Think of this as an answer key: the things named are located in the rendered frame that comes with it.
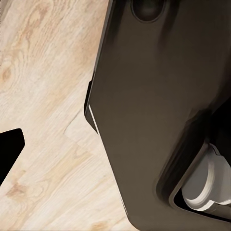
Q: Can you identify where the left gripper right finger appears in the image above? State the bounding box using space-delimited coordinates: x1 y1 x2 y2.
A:
216 128 231 166

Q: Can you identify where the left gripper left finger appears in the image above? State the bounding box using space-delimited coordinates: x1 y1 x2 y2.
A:
0 128 25 186

